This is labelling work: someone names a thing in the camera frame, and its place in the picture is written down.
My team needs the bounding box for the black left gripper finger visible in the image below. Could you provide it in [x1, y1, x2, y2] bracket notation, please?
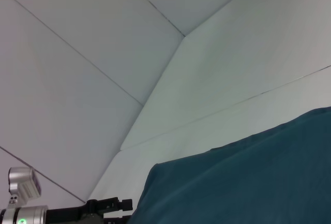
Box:
[102, 197, 133, 212]
[103, 215, 132, 224]

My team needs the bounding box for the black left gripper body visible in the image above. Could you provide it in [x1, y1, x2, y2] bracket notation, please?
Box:
[45, 199, 106, 224]

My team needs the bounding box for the teal blue printed t-shirt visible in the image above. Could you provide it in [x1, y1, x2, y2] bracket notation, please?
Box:
[128, 106, 331, 224]

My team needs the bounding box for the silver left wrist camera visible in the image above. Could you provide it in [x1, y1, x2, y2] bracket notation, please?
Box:
[7, 167, 43, 205]

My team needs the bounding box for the silver camera mount bracket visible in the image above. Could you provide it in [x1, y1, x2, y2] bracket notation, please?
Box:
[7, 195, 20, 211]

